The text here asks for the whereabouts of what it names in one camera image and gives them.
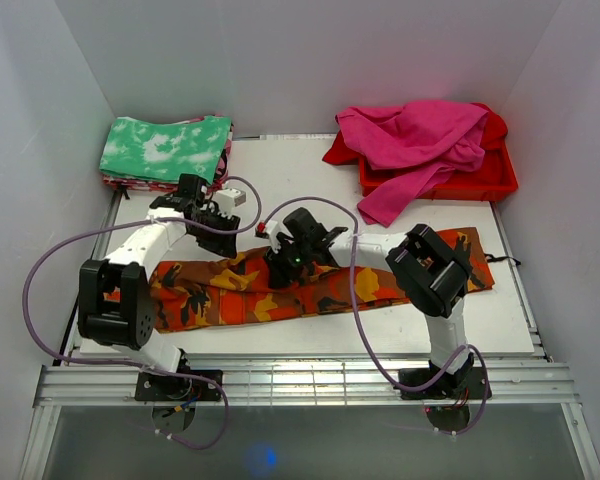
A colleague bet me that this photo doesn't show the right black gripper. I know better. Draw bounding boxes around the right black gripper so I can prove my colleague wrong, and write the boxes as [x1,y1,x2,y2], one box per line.
[263,238,313,291]

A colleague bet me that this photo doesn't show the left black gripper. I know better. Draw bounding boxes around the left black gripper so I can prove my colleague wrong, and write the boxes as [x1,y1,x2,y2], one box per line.
[188,207,241,259]

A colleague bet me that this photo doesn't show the orange camouflage trousers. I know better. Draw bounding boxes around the orange camouflage trousers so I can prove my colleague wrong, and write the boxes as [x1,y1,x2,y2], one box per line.
[149,227,520,333]

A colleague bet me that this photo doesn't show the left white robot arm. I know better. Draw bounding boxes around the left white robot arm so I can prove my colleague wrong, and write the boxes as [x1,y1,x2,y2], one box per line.
[77,174,246,400]

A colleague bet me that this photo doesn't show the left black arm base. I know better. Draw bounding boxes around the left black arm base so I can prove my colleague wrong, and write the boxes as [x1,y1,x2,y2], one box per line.
[133,369,223,403]

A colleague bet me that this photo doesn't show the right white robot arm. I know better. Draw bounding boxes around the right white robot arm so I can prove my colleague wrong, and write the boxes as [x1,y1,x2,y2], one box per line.
[255,208,474,398]

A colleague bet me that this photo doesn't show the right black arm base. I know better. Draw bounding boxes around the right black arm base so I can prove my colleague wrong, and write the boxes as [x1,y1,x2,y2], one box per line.
[388,367,492,401]

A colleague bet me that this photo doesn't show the pink patterned folded trousers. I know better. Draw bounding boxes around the pink patterned folded trousers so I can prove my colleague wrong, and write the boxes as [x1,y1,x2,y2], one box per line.
[99,115,236,194]

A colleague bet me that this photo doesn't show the red plastic tray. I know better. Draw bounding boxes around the red plastic tray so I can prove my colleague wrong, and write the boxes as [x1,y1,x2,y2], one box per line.
[357,139,520,201]

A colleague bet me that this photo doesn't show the red garment in tray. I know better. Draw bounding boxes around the red garment in tray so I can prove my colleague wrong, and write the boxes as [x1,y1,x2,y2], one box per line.
[323,100,508,171]

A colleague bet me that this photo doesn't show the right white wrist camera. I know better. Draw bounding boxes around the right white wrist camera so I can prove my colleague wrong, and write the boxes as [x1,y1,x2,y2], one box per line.
[255,220,293,253]

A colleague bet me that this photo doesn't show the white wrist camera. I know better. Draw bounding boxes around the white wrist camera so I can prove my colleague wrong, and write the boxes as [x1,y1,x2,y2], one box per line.
[255,220,293,253]
[212,188,247,216]

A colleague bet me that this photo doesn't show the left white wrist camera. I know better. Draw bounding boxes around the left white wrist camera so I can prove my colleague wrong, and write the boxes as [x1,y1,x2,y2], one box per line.
[212,188,247,216]

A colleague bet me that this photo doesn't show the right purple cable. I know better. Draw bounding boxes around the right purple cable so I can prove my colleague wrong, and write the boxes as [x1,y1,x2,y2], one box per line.
[262,195,494,435]

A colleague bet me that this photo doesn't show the purple cable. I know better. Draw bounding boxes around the purple cable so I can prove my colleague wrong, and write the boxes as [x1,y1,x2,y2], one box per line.
[22,175,262,451]
[262,195,494,435]

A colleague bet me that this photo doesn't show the aluminium rail frame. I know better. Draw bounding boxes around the aluminium rail frame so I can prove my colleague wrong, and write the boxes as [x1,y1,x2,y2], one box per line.
[19,189,600,480]

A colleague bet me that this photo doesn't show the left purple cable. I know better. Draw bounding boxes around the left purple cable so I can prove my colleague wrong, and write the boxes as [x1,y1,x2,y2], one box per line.
[22,175,262,451]

